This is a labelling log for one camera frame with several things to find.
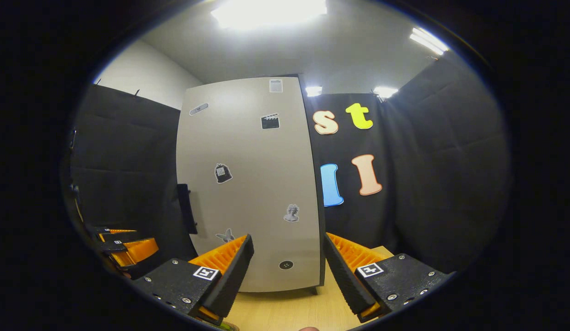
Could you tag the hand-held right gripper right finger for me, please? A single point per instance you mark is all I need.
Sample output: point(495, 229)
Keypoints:
point(344, 280)

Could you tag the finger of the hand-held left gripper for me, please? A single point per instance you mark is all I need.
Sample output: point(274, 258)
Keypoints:
point(122, 236)
point(138, 250)

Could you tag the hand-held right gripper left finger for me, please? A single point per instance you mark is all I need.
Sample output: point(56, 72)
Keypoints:
point(233, 276)

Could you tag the beige cabinet door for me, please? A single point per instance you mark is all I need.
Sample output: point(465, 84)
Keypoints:
point(248, 161)

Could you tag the black backdrop cloth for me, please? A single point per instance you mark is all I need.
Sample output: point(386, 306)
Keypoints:
point(427, 184)

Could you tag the small ceiling light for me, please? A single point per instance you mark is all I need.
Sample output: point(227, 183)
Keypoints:
point(313, 91)
point(385, 92)

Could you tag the long ceiling strip light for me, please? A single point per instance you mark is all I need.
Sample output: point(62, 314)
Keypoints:
point(428, 41)

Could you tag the large ceiling light panel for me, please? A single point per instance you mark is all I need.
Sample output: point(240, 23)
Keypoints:
point(269, 11)

